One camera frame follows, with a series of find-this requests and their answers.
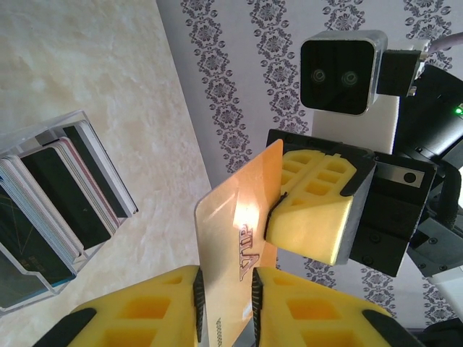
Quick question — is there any clear acrylic card box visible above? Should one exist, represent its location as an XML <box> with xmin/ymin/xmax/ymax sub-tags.
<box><xmin>0</xmin><ymin>110</ymin><xmax>140</xmax><ymax>314</ymax></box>

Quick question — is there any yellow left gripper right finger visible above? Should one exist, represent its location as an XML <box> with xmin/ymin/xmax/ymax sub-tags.
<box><xmin>250</xmin><ymin>266</ymin><xmax>427</xmax><ymax>347</ymax></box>

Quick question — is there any black camera cable plug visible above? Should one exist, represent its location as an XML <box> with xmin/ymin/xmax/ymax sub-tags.
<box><xmin>378</xmin><ymin>48</ymin><xmax>424</xmax><ymax>98</ymax></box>

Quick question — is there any plain black card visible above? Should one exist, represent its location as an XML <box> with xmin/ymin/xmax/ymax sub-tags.
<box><xmin>62</xmin><ymin>124</ymin><xmax>128</xmax><ymax>220</ymax></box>

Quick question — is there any white right camera mount block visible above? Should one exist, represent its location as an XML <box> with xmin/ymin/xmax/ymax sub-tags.
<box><xmin>313</xmin><ymin>41</ymin><xmax>430</xmax><ymax>155</ymax></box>

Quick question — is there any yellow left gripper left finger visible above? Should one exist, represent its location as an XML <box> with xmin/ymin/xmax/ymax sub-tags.
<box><xmin>35</xmin><ymin>265</ymin><xmax>208</xmax><ymax>347</ymax></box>

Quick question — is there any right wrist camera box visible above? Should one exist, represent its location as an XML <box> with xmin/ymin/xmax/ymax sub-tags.
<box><xmin>299</xmin><ymin>30</ymin><xmax>388</xmax><ymax>117</ymax></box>

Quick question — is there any gold VIP card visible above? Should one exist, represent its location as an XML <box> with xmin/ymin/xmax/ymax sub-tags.
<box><xmin>194</xmin><ymin>139</ymin><xmax>284</xmax><ymax>347</ymax></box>

